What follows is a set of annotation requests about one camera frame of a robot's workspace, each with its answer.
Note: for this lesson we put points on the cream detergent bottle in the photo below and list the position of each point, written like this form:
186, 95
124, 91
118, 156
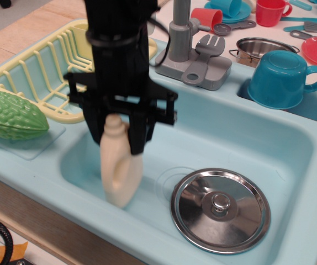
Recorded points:
121, 171

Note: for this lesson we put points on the orange tape piece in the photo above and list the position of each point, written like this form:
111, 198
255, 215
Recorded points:
12, 253

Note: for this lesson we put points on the light blue toy sink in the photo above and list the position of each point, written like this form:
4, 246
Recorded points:
275, 149

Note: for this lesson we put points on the grey toy spoon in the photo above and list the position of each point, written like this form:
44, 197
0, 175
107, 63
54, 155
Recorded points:
223, 29

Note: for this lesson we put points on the grey toy faucet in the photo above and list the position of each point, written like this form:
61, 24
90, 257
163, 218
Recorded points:
180, 53

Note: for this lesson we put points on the green bitter melon toy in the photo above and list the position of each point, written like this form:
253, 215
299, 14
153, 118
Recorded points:
20, 119

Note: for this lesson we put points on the large teal cup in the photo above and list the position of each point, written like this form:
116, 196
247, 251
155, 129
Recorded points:
280, 80

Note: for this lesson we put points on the teal cup on saucer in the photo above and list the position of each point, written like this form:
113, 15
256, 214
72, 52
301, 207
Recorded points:
229, 8

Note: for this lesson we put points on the steel pot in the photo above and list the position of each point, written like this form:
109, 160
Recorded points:
249, 51

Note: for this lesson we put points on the grey toy fork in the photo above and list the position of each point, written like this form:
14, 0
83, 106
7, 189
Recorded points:
207, 47

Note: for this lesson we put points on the red mug upright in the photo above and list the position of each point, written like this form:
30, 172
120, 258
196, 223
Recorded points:
269, 12

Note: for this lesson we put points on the teal toy knife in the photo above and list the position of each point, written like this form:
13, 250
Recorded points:
296, 19

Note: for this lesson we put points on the red cup lying down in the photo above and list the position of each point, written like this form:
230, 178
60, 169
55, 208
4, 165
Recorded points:
207, 17

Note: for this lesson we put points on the steel pot lid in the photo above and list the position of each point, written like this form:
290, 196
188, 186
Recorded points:
220, 211

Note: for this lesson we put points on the teal saucer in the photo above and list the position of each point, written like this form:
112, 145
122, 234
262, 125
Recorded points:
244, 13

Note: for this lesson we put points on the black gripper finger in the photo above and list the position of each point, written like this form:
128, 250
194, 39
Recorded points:
95, 119
141, 128

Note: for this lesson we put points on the yellow dish drying rack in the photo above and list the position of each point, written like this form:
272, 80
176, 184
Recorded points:
37, 73

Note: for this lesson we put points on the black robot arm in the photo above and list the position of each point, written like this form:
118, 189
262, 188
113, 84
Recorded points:
118, 20

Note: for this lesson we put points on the teal toy utensil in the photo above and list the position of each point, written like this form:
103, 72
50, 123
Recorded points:
301, 5

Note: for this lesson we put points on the grey toy spatula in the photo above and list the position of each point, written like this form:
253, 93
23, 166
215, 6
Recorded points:
309, 27

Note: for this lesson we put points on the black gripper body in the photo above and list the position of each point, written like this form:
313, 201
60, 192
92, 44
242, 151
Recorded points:
120, 82

